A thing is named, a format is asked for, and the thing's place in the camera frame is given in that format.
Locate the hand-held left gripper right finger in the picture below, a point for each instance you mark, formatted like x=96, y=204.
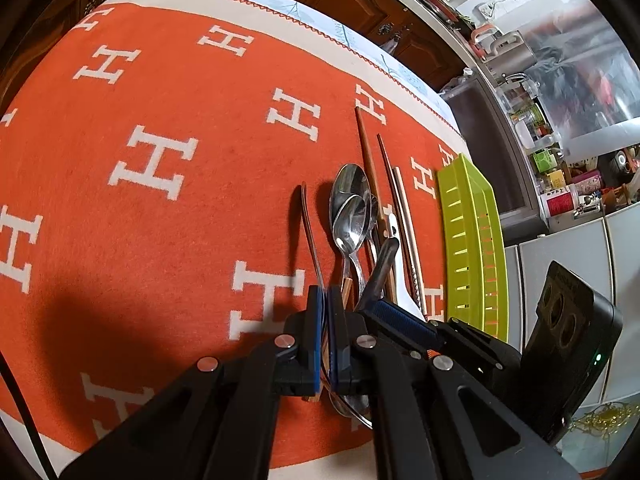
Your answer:
x=334, y=345

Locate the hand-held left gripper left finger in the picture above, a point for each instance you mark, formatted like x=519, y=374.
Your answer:
x=316, y=340

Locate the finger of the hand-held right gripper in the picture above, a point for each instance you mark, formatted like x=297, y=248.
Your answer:
x=400, y=317
x=382, y=270

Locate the white ceramic spoon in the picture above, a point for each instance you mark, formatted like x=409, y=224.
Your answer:
x=404, y=285

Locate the metal fork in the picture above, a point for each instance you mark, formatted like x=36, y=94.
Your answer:
x=312, y=240

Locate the green plastic utensil tray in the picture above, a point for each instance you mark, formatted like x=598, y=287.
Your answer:
x=470, y=240

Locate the brown wooden chopstick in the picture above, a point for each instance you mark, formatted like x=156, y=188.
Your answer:
x=370, y=160

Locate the thin metal-tipped chopstick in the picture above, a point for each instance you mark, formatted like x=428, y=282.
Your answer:
x=387, y=165

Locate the red jar with white lid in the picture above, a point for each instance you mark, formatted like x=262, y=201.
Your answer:
x=560, y=202

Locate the grey metal cabinet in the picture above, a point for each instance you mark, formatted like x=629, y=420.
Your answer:
x=492, y=145

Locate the orange patterned blanket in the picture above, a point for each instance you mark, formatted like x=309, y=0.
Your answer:
x=150, y=240

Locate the green jar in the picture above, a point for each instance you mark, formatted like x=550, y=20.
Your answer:
x=542, y=160

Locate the white plastic bag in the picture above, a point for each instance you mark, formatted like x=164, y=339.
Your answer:
x=389, y=47

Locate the glass pitcher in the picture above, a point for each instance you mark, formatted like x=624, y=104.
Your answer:
x=520, y=87

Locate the steel electric kettle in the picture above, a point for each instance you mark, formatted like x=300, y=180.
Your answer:
x=510, y=55

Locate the red frying pan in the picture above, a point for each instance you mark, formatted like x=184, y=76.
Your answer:
x=440, y=2

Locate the clear plastic sheet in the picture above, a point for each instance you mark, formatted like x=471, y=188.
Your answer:
x=585, y=75

